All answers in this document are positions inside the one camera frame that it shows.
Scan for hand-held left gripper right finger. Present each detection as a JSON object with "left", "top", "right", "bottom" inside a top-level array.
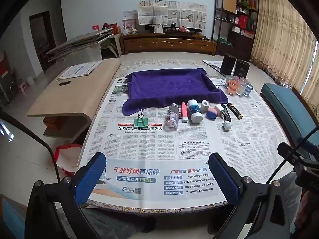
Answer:
[{"left": 208, "top": 153, "right": 298, "bottom": 239}]

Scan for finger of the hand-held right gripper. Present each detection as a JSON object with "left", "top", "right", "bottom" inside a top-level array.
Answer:
[{"left": 277, "top": 142, "right": 311, "bottom": 166}]

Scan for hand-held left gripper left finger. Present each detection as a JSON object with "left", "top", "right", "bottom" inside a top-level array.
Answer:
[{"left": 24, "top": 152, "right": 107, "bottom": 239}]

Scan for black and gold lighter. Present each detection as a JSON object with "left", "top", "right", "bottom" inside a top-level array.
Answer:
[{"left": 227, "top": 103, "right": 243, "bottom": 120}]

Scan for blue and white bottle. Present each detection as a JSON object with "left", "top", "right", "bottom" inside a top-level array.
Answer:
[{"left": 187, "top": 99, "right": 203, "bottom": 123}]

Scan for green binder clip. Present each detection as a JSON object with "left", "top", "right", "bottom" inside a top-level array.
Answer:
[{"left": 133, "top": 110, "right": 149, "bottom": 130}]

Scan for clear small plastic bottle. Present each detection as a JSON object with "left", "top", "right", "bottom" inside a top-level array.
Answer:
[{"left": 163, "top": 103, "right": 179, "bottom": 130}]

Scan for person's grey trousers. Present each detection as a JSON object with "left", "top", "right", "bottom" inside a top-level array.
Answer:
[{"left": 272, "top": 173, "right": 319, "bottom": 239}]

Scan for red plastic bag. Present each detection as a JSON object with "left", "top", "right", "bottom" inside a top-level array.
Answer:
[{"left": 53, "top": 143, "right": 84, "bottom": 178}]

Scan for teal chair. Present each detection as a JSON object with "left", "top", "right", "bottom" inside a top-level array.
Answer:
[{"left": 260, "top": 83, "right": 319, "bottom": 150}]

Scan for newspaper spread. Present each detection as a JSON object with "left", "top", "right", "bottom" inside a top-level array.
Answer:
[{"left": 82, "top": 78, "right": 294, "bottom": 203}]

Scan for beige low table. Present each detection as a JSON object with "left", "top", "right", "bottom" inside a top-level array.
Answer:
[{"left": 27, "top": 59, "right": 122, "bottom": 142}]

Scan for group of patterned glass cups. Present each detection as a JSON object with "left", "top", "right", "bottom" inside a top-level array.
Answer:
[{"left": 225, "top": 75, "right": 254, "bottom": 96}]

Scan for black box with gold print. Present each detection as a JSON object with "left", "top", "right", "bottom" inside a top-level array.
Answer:
[{"left": 234, "top": 59, "right": 250, "bottom": 79}]

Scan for white paper sheets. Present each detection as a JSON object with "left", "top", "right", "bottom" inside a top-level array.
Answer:
[{"left": 57, "top": 60, "right": 102, "bottom": 81}]

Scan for plain black tall box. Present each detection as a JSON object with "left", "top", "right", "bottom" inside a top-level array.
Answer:
[{"left": 221, "top": 53, "right": 236, "bottom": 76}]

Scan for purple towel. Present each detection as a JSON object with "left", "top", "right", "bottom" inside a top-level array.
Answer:
[{"left": 122, "top": 68, "right": 228, "bottom": 117}]

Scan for pink stool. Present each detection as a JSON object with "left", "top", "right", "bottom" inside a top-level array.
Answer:
[{"left": 16, "top": 81, "right": 29, "bottom": 94}]

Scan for folded newspaper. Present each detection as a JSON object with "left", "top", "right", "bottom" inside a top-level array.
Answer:
[{"left": 202, "top": 60, "right": 225, "bottom": 75}]

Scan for beige patterned curtain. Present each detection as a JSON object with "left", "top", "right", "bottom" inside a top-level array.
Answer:
[{"left": 250, "top": 0, "right": 319, "bottom": 102}]

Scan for dark display shelf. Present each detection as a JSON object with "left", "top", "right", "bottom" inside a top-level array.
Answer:
[{"left": 212, "top": 0, "right": 260, "bottom": 63}]

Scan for grey folded table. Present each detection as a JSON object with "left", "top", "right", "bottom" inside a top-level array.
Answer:
[{"left": 46, "top": 28, "right": 117, "bottom": 63}]

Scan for dark wooden door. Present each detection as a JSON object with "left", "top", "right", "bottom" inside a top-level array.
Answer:
[{"left": 29, "top": 11, "right": 57, "bottom": 74}]

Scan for wooden television cabinet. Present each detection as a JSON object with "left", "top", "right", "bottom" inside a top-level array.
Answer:
[{"left": 120, "top": 32, "right": 217, "bottom": 56}]

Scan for red gift boxes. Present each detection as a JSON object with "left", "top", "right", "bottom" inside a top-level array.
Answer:
[{"left": 92, "top": 24, "right": 119, "bottom": 34}]

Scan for white wrapped bouquet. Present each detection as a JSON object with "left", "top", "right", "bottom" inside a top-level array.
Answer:
[{"left": 152, "top": 16, "right": 166, "bottom": 33}]

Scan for newspaper covered television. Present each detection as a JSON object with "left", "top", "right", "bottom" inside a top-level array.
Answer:
[{"left": 138, "top": 0, "right": 208, "bottom": 29}]

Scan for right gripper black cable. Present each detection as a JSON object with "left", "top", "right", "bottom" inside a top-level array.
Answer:
[{"left": 264, "top": 127, "right": 319, "bottom": 185}]

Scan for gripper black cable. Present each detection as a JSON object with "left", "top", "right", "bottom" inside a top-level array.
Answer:
[
  {"left": 0, "top": 111, "right": 61, "bottom": 182},
  {"left": 264, "top": 127, "right": 319, "bottom": 185}
]

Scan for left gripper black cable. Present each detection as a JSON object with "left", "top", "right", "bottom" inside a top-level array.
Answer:
[{"left": 0, "top": 111, "right": 61, "bottom": 182}]

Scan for wall calendar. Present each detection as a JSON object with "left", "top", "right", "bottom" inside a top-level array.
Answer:
[{"left": 122, "top": 10, "right": 138, "bottom": 35}]

